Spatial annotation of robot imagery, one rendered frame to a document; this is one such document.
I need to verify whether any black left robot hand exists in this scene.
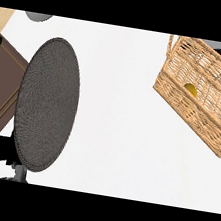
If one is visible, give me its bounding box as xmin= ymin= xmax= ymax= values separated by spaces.
xmin=0 ymin=127 xmax=28 ymax=169

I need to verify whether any grey round woven placemat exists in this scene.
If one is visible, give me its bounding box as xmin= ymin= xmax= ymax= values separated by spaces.
xmin=5 ymin=32 xmax=89 ymax=178

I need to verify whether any yellow lemon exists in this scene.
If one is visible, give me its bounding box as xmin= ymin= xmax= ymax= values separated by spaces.
xmin=182 ymin=82 xmax=201 ymax=100

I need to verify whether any wicker basket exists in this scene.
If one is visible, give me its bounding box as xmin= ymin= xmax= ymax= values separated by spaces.
xmin=142 ymin=33 xmax=221 ymax=159

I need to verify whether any grey rounded object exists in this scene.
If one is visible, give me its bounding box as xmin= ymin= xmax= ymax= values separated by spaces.
xmin=23 ymin=11 xmax=54 ymax=25

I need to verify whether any grey and black appliance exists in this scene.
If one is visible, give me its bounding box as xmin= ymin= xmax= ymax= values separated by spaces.
xmin=199 ymin=39 xmax=221 ymax=56

